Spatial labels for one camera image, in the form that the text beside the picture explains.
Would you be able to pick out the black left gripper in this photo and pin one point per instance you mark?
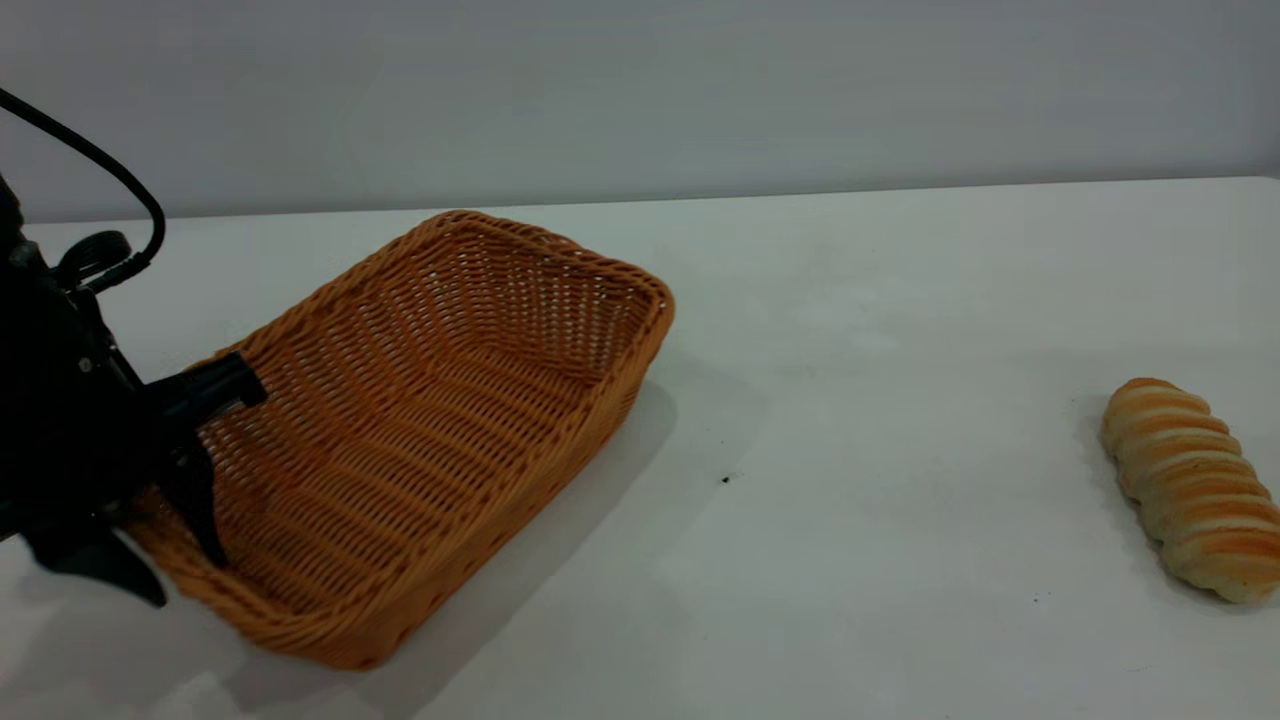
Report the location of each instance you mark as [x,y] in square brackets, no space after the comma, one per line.
[70,430]

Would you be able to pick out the orange woven wicker basket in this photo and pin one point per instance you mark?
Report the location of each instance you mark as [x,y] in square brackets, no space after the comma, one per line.
[430,430]

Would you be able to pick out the striped twisted bread loaf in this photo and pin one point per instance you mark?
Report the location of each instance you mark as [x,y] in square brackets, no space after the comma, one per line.
[1190,490]

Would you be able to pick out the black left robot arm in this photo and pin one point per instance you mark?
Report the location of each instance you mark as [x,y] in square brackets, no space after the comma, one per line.
[8,212]

